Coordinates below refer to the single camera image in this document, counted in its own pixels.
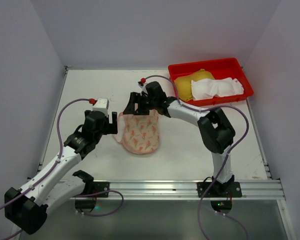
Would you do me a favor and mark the floral mesh laundry bag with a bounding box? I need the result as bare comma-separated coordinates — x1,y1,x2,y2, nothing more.
114,110,160,155

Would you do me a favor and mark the yellow bra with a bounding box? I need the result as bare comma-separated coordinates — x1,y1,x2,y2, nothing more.
174,69,215,102

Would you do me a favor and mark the white bra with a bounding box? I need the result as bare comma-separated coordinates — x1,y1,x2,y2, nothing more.
191,77,244,101

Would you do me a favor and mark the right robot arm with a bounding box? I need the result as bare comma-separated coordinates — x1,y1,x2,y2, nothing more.
123,78,236,195

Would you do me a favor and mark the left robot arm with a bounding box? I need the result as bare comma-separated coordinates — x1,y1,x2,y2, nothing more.
4,110,118,235

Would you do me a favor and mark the red plastic tray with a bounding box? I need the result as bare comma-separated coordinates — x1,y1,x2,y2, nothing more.
168,57,254,107

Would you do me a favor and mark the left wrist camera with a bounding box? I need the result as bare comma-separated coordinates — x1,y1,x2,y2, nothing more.
88,98,109,115

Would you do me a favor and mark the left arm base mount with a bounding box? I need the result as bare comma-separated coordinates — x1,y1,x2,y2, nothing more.
72,181,111,200

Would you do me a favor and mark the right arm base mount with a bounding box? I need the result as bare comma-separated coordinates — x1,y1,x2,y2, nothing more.
196,175,243,199

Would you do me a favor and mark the aluminium front rail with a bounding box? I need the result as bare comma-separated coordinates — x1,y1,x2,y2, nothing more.
94,180,286,201

